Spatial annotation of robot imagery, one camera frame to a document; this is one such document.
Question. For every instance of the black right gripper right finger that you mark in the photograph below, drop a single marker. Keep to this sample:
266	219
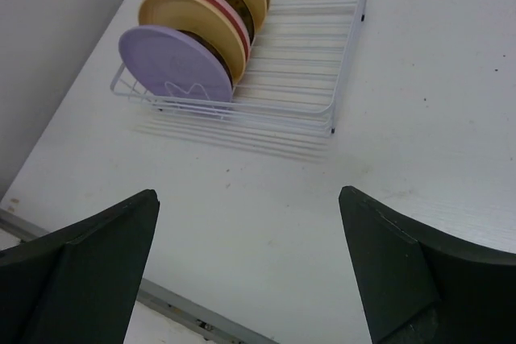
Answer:
418	284

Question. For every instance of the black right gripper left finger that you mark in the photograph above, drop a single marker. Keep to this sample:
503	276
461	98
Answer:
79	284

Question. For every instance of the lavender plastic plate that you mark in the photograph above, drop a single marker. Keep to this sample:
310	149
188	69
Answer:
169	63

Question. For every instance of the tan plastic plate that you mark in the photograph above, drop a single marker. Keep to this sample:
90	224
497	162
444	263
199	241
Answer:
216	24

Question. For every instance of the small yellow patterned plate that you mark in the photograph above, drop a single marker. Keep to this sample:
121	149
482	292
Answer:
212	49

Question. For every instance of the aluminium table frame rail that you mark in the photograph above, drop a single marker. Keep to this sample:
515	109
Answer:
209	325

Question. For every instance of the white wire dish rack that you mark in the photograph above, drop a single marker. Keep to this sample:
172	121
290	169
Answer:
296	74

